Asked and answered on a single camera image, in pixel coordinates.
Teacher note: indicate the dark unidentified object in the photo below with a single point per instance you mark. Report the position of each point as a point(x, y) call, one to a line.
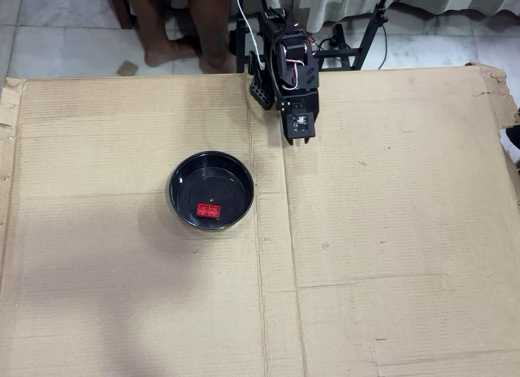
point(512, 141)

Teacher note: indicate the black round plastic bin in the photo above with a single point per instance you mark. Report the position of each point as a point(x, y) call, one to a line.
point(227, 178)

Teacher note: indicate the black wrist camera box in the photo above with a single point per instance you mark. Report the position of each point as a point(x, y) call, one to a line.
point(299, 125)

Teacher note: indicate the brown wooden furniture leg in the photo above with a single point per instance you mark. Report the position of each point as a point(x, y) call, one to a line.
point(122, 7)

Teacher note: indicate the large brown cardboard sheet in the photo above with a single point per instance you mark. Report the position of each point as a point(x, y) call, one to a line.
point(122, 312)

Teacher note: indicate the small cardboard scrap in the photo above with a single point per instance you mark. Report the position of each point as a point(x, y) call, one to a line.
point(128, 67)

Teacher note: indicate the black table clamp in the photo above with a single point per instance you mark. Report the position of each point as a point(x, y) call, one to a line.
point(261, 93)

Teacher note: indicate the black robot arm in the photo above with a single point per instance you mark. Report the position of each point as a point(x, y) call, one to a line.
point(268, 27)

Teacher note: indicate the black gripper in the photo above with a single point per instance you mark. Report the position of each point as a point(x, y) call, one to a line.
point(260, 93)

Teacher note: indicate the black metal stand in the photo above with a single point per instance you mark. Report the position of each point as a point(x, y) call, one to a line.
point(239, 40)

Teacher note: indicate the red lego block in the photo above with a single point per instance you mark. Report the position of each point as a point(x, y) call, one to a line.
point(208, 210)

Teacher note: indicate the person bare leg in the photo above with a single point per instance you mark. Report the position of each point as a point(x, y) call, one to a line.
point(154, 31)
point(211, 31)

